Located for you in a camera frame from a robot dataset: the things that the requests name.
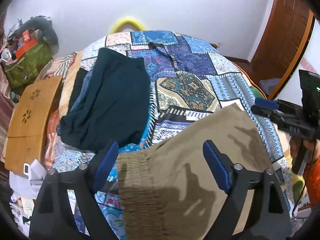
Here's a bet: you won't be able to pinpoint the olive green pants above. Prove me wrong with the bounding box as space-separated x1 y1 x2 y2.
117 104 272 239

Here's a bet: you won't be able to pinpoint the person right hand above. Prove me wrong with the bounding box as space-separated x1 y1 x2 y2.
290 136 319 165

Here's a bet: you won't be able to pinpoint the white sliding wardrobe door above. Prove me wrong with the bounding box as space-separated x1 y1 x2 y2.
276 20 320 106

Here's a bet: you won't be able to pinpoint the blue patchwork bedspread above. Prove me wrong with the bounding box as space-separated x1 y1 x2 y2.
49 29 296 240

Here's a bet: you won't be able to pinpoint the brown wooden door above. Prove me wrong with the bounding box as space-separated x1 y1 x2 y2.
250 0 315 99

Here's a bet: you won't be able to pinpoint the wooden lap desk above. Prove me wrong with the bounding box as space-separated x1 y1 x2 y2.
5 75 62 177

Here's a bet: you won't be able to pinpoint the dark navy folded garment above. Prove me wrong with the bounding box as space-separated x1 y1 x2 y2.
60 48 150 152

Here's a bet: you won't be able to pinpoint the green storage basket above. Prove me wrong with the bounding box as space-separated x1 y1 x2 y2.
4 42 52 88

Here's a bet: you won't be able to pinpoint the yellow foam tube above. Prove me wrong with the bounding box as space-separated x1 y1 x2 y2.
108 16 146 35

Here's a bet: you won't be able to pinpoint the orange box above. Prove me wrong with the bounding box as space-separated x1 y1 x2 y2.
15 38 37 60

